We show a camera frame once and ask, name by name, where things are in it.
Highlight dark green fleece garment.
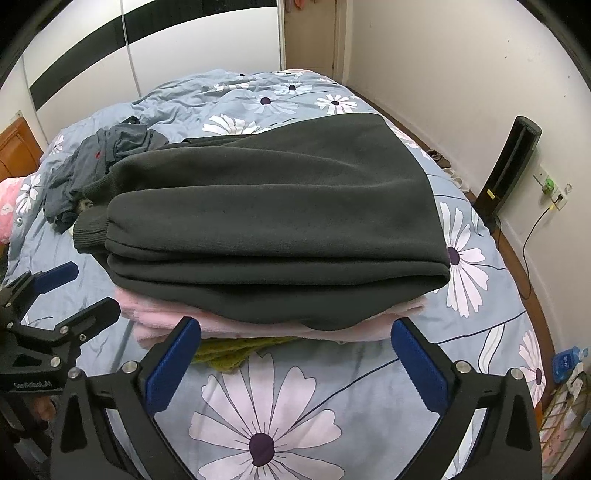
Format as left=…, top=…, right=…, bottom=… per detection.
left=73, top=113, right=451, bottom=331

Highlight folded pink garment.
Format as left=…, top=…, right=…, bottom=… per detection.
left=112, top=287, right=429, bottom=349

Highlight pink floral pillow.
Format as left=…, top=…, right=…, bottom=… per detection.
left=0, top=177, right=24, bottom=245

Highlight blue detergent bottle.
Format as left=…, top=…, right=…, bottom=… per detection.
left=552, top=346, right=589, bottom=384

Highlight orange wooden headboard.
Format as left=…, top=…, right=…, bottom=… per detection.
left=0, top=117, right=43, bottom=181

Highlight olive green knitted garment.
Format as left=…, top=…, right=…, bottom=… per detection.
left=192, top=337, right=296, bottom=373

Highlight crumpled grey blue clothing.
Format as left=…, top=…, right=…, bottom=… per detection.
left=43, top=117, right=168, bottom=234

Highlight black and white wardrobe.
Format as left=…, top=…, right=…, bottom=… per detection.
left=22, top=1, right=283, bottom=143

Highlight shoes beside bed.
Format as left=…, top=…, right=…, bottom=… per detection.
left=427, top=149, right=470, bottom=194

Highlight black tower heater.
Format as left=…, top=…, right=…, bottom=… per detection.
left=473, top=116, right=542, bottom=223

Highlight beige door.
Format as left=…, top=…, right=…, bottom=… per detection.
left=277, top=0, right=353, bottom=83

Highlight wire basket with items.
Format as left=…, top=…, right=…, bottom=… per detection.
left=539, top=362, right=590, bottom=479

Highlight wall socket with green plug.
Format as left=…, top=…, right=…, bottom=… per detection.
left=533, top=165, right=572, bottom=211

